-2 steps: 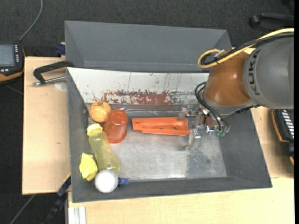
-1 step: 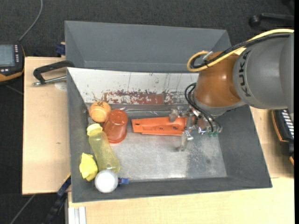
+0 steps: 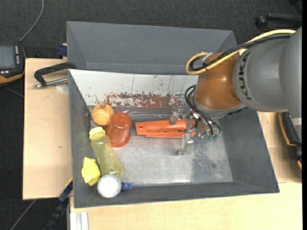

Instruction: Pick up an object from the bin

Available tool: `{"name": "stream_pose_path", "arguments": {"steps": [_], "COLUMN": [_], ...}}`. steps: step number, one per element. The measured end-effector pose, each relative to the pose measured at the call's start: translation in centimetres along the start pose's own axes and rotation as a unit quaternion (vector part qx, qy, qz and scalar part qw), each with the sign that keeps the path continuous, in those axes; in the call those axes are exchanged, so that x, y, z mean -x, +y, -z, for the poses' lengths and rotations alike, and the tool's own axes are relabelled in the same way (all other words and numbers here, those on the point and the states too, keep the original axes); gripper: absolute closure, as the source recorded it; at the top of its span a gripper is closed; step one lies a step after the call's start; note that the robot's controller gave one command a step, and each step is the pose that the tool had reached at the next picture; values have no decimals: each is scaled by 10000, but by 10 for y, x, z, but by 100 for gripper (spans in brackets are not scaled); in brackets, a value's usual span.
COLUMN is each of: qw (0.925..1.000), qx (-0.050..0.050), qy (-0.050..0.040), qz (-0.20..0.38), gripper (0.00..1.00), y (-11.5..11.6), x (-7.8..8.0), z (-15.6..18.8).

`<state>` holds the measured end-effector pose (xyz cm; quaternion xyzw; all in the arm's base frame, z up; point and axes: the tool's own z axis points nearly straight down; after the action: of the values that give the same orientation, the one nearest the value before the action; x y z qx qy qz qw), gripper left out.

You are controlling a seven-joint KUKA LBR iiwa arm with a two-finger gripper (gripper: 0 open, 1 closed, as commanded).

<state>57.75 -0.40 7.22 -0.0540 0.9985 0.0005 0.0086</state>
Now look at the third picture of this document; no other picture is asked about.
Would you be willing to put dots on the white ball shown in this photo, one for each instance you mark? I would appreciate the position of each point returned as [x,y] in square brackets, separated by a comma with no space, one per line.
[109,186]

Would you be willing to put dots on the orange translucent cup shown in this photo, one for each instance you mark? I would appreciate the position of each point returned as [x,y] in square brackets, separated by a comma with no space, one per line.
[118,130]

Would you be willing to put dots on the grey metal bin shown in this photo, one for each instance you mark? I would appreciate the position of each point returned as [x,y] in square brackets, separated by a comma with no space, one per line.
[148,159]

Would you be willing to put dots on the pale wood board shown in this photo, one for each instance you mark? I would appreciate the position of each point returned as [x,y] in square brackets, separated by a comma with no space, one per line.
[45,128]

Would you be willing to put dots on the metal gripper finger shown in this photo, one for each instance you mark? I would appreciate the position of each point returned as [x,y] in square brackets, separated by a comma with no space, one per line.
[184,144]
[173,119]

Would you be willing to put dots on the yellow plastic bottle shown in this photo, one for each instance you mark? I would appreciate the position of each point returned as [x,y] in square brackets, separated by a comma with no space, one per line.
[105,152]

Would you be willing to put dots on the red-brown flat block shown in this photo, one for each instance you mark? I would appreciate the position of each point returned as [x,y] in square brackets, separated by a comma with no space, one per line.
[156,128]

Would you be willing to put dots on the yellow crumpled cloth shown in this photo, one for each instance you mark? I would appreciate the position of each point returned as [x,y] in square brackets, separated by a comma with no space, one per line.
[90,171]

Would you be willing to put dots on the orange ball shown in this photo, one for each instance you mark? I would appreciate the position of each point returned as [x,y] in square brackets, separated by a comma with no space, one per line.
[102,115]

